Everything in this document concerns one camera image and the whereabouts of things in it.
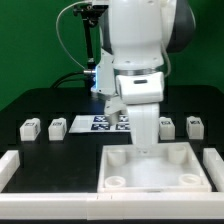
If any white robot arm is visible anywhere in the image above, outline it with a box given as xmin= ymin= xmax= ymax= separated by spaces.
xmin=92 ymin=0 xmax=196 ymax=150

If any white U-shaped fence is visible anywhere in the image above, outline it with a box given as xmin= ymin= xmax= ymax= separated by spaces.
xmin=0 ymin=150 xmax=224 ymax=220

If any grey cable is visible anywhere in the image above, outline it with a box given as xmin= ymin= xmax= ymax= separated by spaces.
xmin=55 ymin=0 xmax=93 ymax=70

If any white square tabletop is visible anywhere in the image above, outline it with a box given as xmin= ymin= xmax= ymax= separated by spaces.
xmin=97 ymin=142 xmax=211 ymax=193

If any black camera stand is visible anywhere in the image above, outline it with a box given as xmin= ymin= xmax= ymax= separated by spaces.
xmin=73 ymin=4 xmax=98 ymax=69

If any black cable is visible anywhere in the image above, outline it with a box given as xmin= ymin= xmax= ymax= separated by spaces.
xmin=49 ymin=72 xmax=86 ymax=89

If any grey camera on stand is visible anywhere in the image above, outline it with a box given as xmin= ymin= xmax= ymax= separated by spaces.
xmin=91 ymin=0 xmax=110 ymax=8

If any white sheet with tags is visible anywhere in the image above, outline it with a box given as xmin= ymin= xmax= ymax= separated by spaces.
xmin=69 ymin=115 xmax=130 ymax=133

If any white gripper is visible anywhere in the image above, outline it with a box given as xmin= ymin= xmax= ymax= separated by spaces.
xmin=104 ymin=96 xmax=159 ymax=147

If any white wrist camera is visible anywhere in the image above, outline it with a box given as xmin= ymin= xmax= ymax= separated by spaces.
xmin=116 ymin=72 xmax=164 ymax=105

